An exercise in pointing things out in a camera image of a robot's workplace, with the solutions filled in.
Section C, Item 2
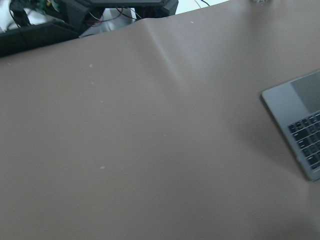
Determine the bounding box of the grey laptop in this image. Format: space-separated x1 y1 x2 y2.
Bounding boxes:
261 71 320 181

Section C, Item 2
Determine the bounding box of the black plastic stand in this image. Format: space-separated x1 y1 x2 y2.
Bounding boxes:
0 0 179 57

